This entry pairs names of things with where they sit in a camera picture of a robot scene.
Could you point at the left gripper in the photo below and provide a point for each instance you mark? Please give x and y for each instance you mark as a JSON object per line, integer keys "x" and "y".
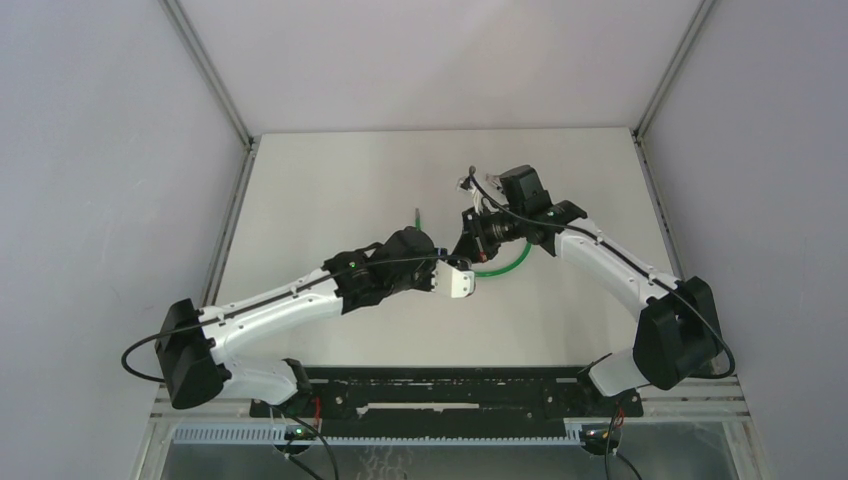
{"x": 427, "y": 284}

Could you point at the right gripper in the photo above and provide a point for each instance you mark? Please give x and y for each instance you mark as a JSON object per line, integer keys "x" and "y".
{"x": 473, "y": 244}

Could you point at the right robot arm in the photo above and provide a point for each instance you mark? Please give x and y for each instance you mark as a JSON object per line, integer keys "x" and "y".
{"x": 677, "y": 328}

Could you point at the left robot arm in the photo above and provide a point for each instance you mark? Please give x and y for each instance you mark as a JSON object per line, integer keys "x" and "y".
{"x": 203, "y": 352}

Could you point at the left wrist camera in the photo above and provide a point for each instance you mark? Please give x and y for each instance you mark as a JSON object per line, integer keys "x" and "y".
{"x": 452, "y": 282}

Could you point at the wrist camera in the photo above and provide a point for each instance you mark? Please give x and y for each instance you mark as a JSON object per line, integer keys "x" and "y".
{"x": 469, "y": 185}
{"x": 452, "y": 282}

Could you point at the green cable lock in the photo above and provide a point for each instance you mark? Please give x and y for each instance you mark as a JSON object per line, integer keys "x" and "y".
{"x": 485, "y": 273}

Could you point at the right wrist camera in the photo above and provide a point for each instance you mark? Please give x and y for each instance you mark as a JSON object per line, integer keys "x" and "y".
{"x": 469, "y": 185}

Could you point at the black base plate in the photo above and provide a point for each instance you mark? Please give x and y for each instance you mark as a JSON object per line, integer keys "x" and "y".
{"x": 484, "y": 403}

